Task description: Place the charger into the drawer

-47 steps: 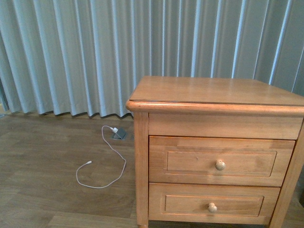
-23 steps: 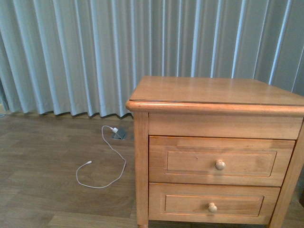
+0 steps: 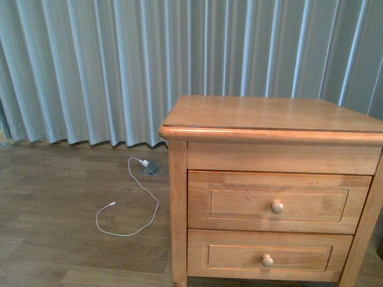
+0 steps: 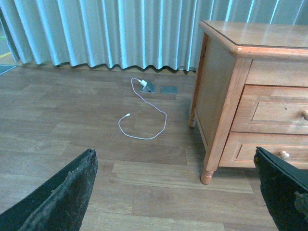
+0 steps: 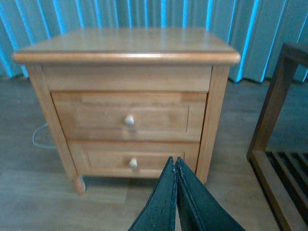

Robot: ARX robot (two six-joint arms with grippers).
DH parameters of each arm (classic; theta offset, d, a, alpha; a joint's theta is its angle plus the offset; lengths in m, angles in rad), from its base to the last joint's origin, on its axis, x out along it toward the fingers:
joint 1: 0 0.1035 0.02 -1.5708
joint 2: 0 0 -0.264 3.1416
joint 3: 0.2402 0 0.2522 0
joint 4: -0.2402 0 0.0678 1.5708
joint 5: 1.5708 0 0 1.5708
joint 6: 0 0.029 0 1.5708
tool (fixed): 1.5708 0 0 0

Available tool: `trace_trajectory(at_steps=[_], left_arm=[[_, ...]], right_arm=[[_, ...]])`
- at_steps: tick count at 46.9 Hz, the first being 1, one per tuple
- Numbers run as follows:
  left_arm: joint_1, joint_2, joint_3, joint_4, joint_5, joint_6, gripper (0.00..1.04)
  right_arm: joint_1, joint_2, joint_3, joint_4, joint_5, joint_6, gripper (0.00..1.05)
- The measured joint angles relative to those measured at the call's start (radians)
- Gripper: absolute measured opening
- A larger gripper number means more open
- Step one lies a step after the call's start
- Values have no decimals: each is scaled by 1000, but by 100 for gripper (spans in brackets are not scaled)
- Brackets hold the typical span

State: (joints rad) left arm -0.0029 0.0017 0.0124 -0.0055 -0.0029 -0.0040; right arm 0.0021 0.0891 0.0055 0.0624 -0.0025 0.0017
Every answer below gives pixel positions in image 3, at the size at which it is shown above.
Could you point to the light grey pleated curtain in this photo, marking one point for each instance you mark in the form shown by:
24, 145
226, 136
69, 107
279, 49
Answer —
100, 71

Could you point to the open metal floor socket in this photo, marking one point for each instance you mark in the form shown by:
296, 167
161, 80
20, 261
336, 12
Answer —
152, 169

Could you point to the wooden nightstand cabinet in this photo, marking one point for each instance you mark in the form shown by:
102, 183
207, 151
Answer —
271, 135

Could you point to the wooden drawer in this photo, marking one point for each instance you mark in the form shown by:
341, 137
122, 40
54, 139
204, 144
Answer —
266, 255
288, 202

